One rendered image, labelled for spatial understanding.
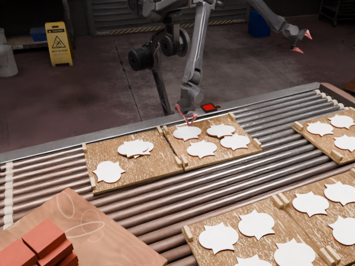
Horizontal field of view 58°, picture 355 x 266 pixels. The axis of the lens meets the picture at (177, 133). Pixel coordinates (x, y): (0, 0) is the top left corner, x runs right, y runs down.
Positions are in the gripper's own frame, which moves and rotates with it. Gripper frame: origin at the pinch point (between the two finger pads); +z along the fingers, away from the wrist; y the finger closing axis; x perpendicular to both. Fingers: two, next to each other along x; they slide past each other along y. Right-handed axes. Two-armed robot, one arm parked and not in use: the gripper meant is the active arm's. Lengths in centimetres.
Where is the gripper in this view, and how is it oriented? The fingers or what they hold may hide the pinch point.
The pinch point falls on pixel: (186, 120)
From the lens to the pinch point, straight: 163.6
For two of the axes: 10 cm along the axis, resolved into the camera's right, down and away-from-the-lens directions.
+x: -9.4, 2.0, -2.7
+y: -3.3, -5.4, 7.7
